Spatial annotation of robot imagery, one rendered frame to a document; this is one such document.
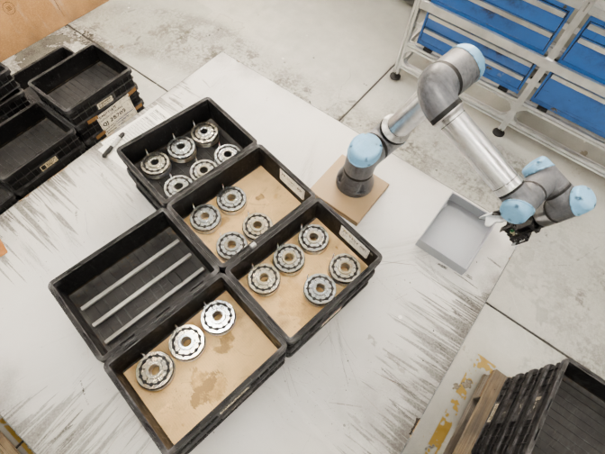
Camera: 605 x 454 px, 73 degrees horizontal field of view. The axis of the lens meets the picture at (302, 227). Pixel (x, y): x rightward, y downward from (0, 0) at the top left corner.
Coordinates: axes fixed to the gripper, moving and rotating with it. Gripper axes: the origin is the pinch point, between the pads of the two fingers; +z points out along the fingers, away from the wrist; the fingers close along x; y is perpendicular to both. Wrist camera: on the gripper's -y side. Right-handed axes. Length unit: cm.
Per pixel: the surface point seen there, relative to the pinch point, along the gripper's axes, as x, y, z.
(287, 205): -62, 33, 21
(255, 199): -72, 37, 25
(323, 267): -40, 45, 15
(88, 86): -183, 16, 94
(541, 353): 85, -13, 63
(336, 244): -41, 36, 15
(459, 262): 1.0, 9.4, 15.2
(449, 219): -9.2, -5.8, 18.3
